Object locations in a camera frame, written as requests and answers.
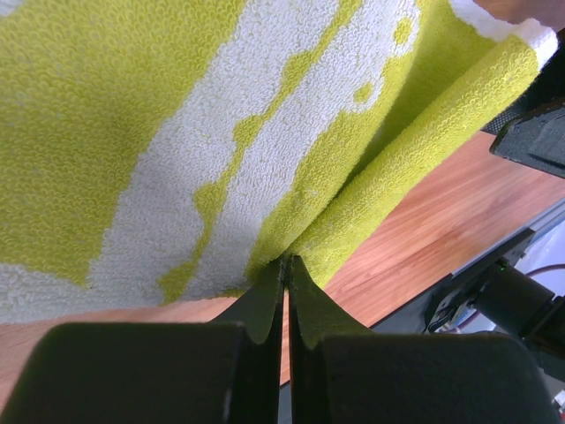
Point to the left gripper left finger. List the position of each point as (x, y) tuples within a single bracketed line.
[(223, 371)]

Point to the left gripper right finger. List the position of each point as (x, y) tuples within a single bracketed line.
[(342, 372)]

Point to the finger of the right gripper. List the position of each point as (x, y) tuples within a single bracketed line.
[(531, 130)]

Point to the yellow-green crocodile towel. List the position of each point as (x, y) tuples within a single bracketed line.
[(157, 151)]

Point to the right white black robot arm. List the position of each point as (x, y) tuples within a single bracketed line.
[(529, 311)]

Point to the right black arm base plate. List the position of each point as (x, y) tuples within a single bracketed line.
[(447, 306)]

